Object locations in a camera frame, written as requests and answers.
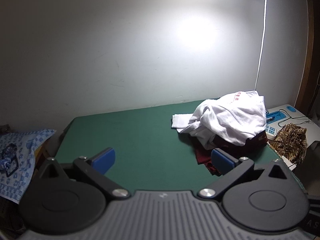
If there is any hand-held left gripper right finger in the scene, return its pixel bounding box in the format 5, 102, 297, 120
197, 148, 292, 202

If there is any wooden door frame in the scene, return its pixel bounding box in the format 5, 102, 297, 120
294, 0, 320, 120

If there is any blue patterned cloth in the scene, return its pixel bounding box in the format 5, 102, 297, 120
0, 129, 57, 204

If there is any thin black cable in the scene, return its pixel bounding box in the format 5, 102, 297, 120
277, 109, 314, 128

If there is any white hanging cable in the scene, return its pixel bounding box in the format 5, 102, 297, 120
254, 0, 268, 92

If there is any blue patterned bag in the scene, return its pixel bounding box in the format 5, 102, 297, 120
0, 144, 19, 178

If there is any tiger print cloth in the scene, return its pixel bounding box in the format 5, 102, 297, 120
269, 123, 307, 165

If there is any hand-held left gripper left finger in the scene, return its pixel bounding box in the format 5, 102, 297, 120
37, 147, 132, 202

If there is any white device with blue buttons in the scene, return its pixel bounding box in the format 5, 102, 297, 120
264, 124, 278, 140

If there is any dark red sweater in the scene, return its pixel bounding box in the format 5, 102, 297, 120
194, 127, 268, 177

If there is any white shirt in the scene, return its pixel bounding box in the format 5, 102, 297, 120
171, 90, 267, 148

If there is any white side table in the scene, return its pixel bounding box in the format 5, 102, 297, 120
264, 104, 320, 170

